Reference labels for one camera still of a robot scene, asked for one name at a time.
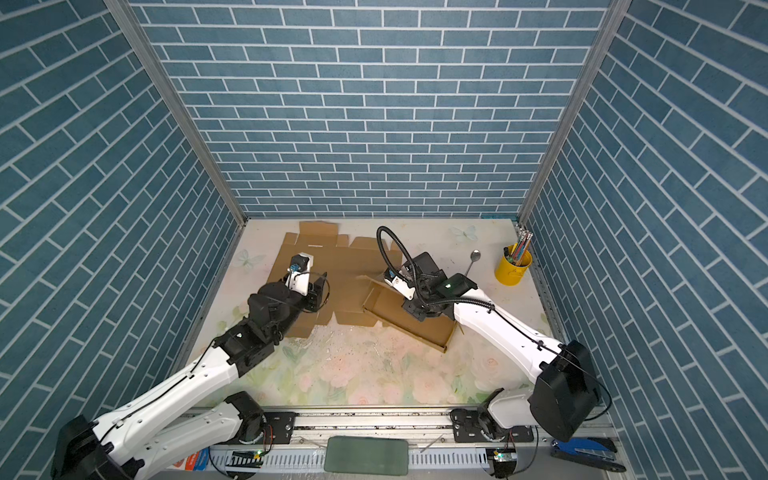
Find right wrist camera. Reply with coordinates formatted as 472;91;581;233
383;252;447;300

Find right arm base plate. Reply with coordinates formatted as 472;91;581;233
449;408;535;444

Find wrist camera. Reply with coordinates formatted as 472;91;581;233
383;252;447;300
285;253;314;296

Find aluminium front rail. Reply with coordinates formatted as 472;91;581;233
107;403;637;480

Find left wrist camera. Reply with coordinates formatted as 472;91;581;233
285;253;314;296

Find brown cardboard box sheet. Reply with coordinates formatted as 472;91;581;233
355;275;456;353

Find blue black pliers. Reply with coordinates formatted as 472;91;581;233
550;437;627;473

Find coloured pencils bundle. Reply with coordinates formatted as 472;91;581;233
507;229;533;266

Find white printed package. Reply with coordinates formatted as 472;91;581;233
168;448;210;472

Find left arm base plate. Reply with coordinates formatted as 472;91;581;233
235;411;297;447

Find metal spoon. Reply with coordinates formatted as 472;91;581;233
464;249;482;276

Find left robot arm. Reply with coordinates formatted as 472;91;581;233
51;272;330;479

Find green rectangular pad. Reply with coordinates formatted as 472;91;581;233
323;436;409;476

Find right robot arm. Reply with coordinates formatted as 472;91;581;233
390;274;601;442

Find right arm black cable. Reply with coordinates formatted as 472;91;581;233
375;225;421;289

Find yellow pencil cup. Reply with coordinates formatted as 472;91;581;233
494;251;533;286

